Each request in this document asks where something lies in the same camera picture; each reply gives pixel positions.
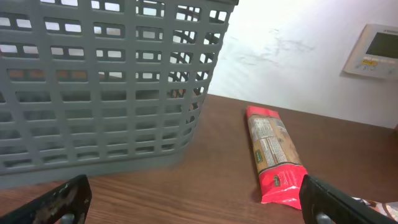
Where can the grey plastic lattice basket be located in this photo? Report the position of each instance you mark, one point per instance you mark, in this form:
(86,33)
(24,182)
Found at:
(103,86)

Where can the red brown biscuit packet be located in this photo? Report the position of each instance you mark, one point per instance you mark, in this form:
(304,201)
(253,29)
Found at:
(279,167)

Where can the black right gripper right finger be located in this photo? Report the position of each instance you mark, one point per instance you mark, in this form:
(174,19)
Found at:
(323,203)

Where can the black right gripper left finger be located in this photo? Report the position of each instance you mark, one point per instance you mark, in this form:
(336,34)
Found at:
(67,203)

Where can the beige clear snack bag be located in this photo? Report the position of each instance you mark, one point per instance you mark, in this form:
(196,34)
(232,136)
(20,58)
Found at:
(389,209)

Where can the white wall thermostat panel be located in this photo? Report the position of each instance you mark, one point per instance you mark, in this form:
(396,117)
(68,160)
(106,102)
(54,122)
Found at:
(375,53)

